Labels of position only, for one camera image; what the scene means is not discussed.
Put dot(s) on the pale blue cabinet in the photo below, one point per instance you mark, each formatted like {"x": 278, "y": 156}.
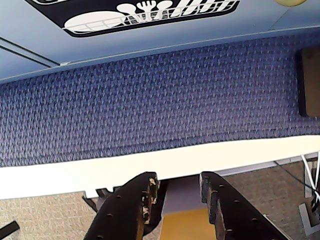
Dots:
{"x": 175, "y": 35}

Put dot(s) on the yellow block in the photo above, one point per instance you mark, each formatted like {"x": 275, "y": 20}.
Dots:
{"x": 185, "y": 225}

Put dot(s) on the black bar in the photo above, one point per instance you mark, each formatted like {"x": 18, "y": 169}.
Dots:
{"x": 8, "y": 228}

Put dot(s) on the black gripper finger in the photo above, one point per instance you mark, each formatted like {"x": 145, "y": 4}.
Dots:
{"x": 232, "y": 215}
{"x": 125, "y": 207}

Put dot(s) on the blue woven mat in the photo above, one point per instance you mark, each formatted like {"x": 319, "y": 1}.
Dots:
{"x": 150, "y": 100}

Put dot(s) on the black metal stand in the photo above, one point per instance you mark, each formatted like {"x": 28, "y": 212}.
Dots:
{"x": 100, "y": 197}

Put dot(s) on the grey angled bracket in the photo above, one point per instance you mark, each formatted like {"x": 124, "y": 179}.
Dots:
{"x": 306, "y": 220}

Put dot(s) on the black white dish rack sticker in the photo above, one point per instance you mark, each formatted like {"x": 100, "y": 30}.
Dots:
{"x": 150, "y": 17}

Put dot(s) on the plain pale blue cabinet door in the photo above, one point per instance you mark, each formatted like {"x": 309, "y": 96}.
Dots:
{"x": 17, "y": 63}

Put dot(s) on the pale yellow round knob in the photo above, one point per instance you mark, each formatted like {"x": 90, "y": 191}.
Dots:
{"x": 287, "y": 2}

